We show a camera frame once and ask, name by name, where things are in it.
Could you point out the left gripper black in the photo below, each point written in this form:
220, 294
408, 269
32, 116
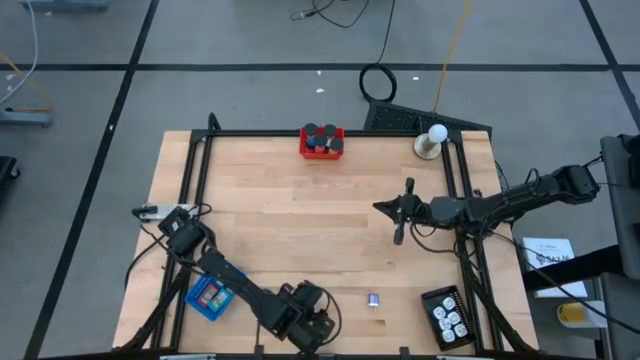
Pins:
310, 320

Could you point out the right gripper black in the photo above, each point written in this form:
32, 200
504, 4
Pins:
407, 210

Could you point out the hourglass with red sand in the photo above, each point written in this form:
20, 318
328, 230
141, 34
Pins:
320, 140

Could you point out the hourglass with pale sand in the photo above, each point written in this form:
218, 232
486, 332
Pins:
330, 130

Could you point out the hourglass with blue sand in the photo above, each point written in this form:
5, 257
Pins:
311, 129

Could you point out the white-faced USB wall charger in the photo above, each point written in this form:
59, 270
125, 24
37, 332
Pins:
448, 335

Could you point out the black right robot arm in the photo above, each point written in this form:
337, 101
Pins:
515, 200

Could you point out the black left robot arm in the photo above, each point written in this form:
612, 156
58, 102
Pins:
225, 270

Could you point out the black table clamp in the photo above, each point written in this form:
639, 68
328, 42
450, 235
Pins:
258, 351
405, 353

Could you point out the black perforated mat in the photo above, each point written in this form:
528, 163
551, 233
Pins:
400, 119

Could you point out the white bulb on brass stand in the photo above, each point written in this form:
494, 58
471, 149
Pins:
438, 132

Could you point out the red plastic basket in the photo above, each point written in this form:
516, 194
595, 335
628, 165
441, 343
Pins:
312, 152

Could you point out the black plastic basket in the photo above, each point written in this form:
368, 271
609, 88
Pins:
432, 302

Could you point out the blue plastic basket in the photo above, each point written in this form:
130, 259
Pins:
197, 300

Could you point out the white booklet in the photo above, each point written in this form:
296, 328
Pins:
550, 249

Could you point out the black bar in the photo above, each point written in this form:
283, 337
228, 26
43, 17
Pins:
575, 268

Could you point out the grey cart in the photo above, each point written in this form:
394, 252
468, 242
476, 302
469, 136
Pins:
620, 210

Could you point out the black chair base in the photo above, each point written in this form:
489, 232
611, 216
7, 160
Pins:
6, 172

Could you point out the grey desk foot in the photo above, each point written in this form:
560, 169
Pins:
65, 4
25, 119

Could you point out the black aluminium table frame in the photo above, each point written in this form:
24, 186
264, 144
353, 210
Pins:
240, 133

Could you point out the silver mounting bracket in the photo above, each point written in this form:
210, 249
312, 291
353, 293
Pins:
155, 210

